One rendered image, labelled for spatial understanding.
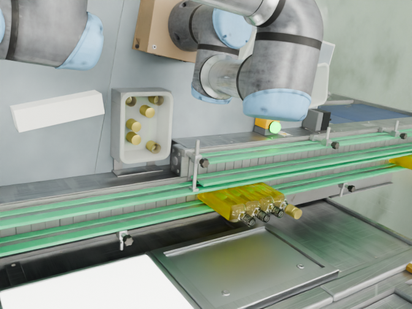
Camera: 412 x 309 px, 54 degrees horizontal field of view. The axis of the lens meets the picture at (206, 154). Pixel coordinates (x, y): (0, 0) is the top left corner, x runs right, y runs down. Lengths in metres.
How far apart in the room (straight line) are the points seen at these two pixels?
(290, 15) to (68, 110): 0.73
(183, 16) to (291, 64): 0.57
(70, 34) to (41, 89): 0.72
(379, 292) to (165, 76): 0.93
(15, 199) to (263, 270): 0.73
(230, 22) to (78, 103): 0.48
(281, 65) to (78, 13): 0.33
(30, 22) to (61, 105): 0.70
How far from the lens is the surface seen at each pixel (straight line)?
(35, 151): 1.29
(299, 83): 0.71
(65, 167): 1.33
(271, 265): 1.29
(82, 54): 0.55
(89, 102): 1.23
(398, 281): 1.44
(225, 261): 1.27
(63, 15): 0.54
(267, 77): 0.70
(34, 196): 1.22
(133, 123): 1.29
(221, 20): 1.08
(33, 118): 1.20
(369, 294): 1.33
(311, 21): 0.72
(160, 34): 1.24
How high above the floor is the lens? 1.95
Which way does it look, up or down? 51 degrees down
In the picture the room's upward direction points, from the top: 119 degrees clockwise
